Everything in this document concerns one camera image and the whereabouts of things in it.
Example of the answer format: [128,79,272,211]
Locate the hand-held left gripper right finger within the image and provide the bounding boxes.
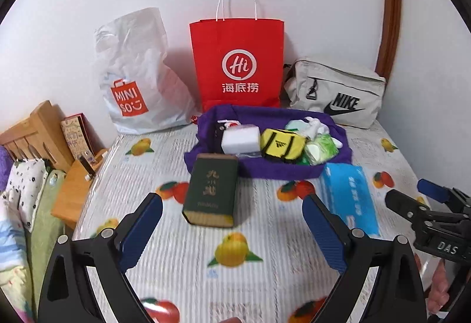
[301,193,430,323]

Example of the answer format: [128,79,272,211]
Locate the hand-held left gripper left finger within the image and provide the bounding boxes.
[37,191,164,323]

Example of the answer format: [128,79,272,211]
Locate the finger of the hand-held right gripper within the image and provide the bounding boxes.
[384,189,454,232]
[417,178,471,214]

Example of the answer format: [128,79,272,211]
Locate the purple fabric basket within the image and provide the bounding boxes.
[184,105,352,180]

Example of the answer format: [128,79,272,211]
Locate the green white tissue packet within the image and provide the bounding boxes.
[305,133,339,165]

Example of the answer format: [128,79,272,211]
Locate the small yellow bag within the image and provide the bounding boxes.
[261,128,306,163]

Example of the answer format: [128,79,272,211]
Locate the person's right hand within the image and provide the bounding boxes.
[428,260,449,313]

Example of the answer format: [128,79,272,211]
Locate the blue tissue pack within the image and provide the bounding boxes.
[318,163,381,238]

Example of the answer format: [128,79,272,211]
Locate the wooden bedside shelf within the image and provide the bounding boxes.
[52,148,111,231]

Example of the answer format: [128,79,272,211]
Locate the fruit print tablecloth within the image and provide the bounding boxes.
[72,122,442,323]

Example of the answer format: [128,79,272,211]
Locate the dark green tin box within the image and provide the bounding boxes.
[182,153,239,228]

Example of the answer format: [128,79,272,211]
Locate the green blanket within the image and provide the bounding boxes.
[27,168,69,309]

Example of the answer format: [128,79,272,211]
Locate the patterned brown box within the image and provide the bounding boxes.
[61,114,97,162]

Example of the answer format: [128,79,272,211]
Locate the polka dot pillow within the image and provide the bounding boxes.
[7,159,48,231]

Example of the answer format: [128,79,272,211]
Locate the pastel patterned quilt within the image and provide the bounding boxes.
[0,191,34,323]

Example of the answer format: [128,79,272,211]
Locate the grey waist bag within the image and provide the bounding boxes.
[283,57,387,129]

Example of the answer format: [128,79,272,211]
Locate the wooden headboard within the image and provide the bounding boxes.
[0,100,74,173]

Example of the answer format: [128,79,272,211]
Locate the purple plush toy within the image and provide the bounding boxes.
[0,146,10,177]

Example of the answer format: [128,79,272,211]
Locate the white plastic shopping bag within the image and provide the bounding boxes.
[94,7,199,135]

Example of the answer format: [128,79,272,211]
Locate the red paper shopping bag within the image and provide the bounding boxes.
[189,0,286,112]

